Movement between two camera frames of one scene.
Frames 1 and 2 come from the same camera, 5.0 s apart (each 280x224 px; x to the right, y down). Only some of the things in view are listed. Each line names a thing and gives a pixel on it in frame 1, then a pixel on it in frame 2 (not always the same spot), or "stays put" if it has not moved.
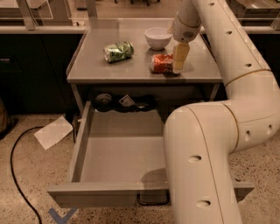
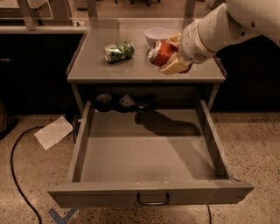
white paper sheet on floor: x=53 y=132 stays put
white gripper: x=184 y=31 -> x=191 y=44
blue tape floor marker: x=67 y=216 stays put
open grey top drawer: x=117 y=160 stays put
